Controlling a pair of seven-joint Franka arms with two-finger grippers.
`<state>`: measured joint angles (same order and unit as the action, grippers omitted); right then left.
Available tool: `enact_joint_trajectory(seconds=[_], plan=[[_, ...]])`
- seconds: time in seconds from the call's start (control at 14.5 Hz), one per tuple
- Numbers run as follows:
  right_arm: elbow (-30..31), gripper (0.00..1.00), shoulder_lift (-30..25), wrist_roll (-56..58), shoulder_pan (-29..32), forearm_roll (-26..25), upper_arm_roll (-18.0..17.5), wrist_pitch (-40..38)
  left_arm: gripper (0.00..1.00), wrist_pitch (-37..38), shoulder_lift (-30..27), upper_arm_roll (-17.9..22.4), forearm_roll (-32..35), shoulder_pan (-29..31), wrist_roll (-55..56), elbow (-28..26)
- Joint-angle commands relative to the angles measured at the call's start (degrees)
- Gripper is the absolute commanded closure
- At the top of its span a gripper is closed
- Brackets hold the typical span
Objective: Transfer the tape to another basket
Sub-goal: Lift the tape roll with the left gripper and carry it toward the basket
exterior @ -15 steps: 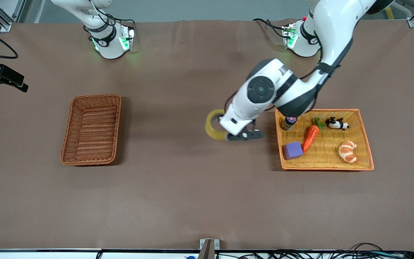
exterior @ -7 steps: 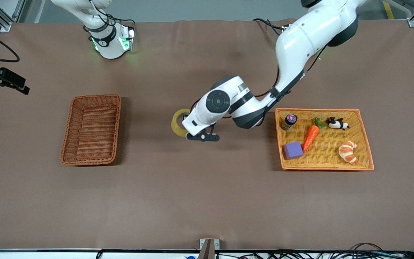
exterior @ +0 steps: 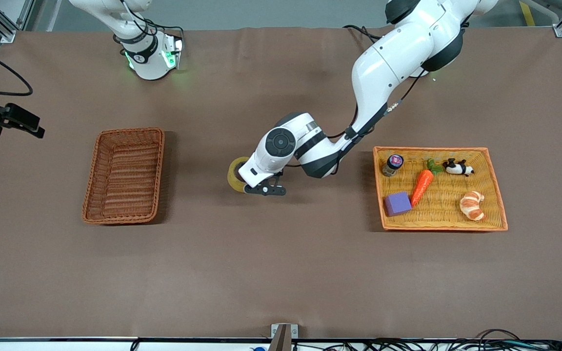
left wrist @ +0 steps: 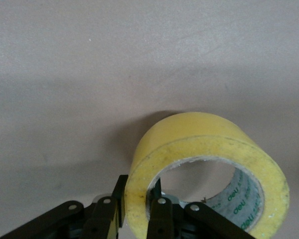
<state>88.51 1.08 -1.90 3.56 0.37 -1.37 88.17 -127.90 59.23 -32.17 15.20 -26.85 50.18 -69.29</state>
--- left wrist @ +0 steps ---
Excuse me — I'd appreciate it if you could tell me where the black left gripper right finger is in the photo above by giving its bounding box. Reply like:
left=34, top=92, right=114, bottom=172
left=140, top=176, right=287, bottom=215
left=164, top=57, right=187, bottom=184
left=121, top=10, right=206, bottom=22
left=146, top=177, right=255, bottom=239

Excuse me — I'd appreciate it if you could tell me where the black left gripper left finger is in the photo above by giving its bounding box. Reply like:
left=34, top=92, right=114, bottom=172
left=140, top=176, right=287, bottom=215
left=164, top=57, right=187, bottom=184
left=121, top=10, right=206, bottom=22
left=0, top=175, right=129, bottom=239

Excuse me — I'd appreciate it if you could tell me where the yellow tape roll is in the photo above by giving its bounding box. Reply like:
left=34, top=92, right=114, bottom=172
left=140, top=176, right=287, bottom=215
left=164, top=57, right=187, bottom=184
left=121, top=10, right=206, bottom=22
left=124, top=112, right=290, bottom=239

